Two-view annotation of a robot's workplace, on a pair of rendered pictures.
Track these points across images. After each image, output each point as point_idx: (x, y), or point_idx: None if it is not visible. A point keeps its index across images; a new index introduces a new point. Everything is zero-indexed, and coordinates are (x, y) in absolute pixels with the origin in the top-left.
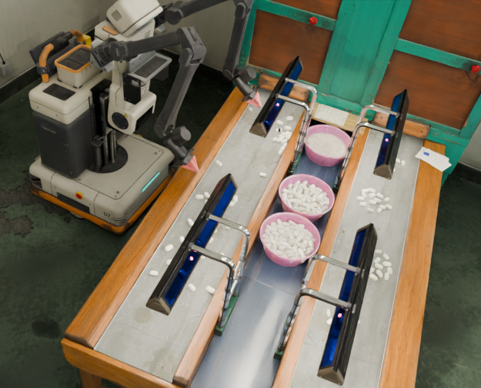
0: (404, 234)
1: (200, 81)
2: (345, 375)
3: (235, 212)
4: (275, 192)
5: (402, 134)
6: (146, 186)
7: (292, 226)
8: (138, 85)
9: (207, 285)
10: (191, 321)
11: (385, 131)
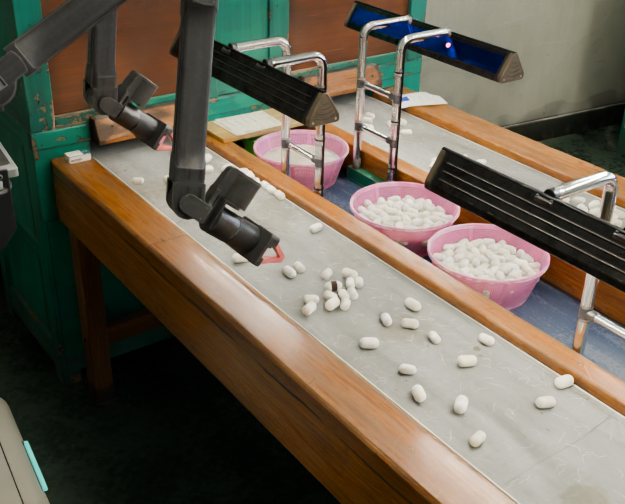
0: (541, 174)
1: None
2: None
3: (379, 288)
4: (373, 229)
5: (341, 102)
6: (42, 476)
7: (461, 248)
8: (5, 186)
9: (547, 384)
10: None
11: (439, 32)
